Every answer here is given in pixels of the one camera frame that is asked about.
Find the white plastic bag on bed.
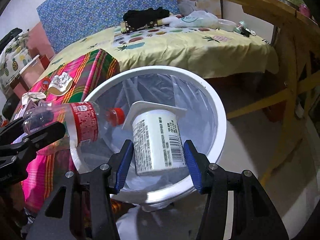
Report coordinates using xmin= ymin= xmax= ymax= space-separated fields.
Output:
xmin=169 ymin=10 xmax=236 ymax=32

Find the white paper bag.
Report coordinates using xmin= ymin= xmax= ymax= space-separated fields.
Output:
xmin=21 ymin=92 xmax=46 ymax=106

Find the clear cola plastic bottle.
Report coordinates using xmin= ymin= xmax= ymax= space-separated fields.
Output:
xmin=23 ymin=101 xmax=125 ymax=148

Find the white round trash bin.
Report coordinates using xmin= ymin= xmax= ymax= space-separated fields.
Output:
xmin=71 ymin=66 xmax=227 ymax=211

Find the pink plaid tablecloth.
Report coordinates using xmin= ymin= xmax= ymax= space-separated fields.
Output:
xmin=22 ymin=49 xmax=120 ymax=213

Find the black suitcase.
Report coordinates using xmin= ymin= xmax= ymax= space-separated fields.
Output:
xmin=2 ymin=93 xmax=20 ymax=120

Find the pineapple print bedding pile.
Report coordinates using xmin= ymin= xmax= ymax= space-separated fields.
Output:
xmin=1 ymin=31 xmax=33 ymax=94

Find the small green can on bed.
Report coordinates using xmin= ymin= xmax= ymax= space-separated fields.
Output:
xmin=233 ymin=21 xmax=256 ymax=37

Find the black bag on pile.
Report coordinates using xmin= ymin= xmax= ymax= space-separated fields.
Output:
xmin=0 ymin=28 xmax=23 ymax=53

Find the blue floral headboard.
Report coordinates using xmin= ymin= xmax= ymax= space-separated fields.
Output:
xmin=37 ymin=0 xmax=179 ymax=53

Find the red round foil lid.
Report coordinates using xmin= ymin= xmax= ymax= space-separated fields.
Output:
xmin=41 ymin=77 xmax=51 ymax=90

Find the yellow pineapple bed sheet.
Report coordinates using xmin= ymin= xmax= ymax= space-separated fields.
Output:
xmin=44 ymin=26 xmax=279 ymax=79

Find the pink storage box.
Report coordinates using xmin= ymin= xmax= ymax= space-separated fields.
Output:
xmin=20 ymin=55 xmax=44 ymax=88

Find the patterned crushed paper cup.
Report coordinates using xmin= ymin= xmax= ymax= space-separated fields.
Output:
xmin=48 ymin=72 xmax=73 ymax=96

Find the white yogurt cup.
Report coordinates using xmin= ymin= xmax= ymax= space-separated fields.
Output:
xmin=122 ymin=101 xmax=187 ymax=176

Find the black clothing on bed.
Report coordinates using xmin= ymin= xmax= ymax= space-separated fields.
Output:
xmin=123 ymin=7 xmax=170 ymax=29

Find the wooden chair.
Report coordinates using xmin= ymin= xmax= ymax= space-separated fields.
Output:
xmin=226 ymin=0 xmax=319 ymax=185

